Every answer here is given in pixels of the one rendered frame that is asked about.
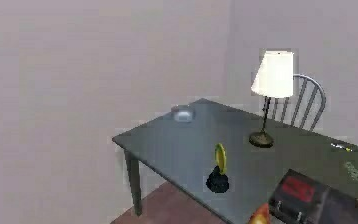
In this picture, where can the pale green patterned card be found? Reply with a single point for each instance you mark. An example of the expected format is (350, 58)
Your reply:
(355, 171)

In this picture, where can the dark grey table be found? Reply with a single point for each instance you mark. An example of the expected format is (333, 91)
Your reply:
(187, 150)

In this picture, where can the yellow green disc black base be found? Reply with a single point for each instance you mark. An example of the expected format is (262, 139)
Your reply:
(219, 170)

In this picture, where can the orange red round object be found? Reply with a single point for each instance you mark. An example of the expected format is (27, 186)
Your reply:
(260, 216)

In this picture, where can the grey spindle back chair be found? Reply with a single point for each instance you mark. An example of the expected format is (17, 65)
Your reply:
(307, 100)

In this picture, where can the small silver yellow pen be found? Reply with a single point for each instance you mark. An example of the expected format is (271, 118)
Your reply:
(341, 146)

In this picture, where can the small grey bowl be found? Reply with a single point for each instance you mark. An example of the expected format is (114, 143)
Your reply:
(183, 115)

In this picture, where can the white shade table lamp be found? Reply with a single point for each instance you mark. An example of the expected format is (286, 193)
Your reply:
(274, 75)

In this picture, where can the black box red panel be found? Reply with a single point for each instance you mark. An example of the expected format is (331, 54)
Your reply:
(307, 200)

